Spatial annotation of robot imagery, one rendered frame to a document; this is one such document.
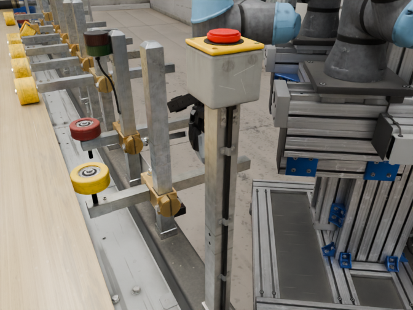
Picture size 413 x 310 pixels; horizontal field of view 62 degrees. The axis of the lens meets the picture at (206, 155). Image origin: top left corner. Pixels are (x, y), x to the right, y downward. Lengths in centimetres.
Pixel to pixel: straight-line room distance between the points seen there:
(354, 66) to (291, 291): 87
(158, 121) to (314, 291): 98
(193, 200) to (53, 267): 159
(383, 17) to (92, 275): 70
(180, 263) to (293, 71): 89
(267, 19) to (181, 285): 56
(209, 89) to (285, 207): 142
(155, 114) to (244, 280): 116
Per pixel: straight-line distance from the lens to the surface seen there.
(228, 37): 41
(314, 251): 159
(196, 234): 190
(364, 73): 92
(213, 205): 52
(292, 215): 174
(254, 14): 67
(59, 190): 75
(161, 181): 78
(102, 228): 106
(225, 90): 41
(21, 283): 59
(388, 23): 80
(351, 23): 92
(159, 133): 72
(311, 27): 141
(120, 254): 98
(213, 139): 46
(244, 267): 175
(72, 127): 99
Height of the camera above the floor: 131
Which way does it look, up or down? 31 degrees down
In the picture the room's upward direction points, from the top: straight up
